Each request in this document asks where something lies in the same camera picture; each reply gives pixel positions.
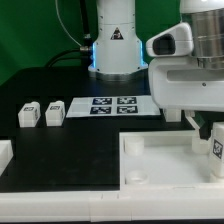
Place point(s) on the white obstacle fence front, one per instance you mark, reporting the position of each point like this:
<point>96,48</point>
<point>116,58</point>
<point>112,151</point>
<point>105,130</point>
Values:
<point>174,204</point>

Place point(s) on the white marker sheet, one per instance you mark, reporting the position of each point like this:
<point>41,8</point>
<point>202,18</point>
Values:
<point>113,106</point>

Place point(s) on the white square table top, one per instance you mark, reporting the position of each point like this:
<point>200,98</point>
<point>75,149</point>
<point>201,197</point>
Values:
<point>163,159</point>

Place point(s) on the white obstacle fence left piece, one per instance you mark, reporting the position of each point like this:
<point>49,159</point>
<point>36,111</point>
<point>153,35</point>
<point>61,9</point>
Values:
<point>6,154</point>

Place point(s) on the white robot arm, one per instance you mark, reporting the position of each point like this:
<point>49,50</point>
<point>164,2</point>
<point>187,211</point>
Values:
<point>118,53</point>

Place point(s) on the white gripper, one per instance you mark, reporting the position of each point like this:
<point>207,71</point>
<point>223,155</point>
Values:
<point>178,82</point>

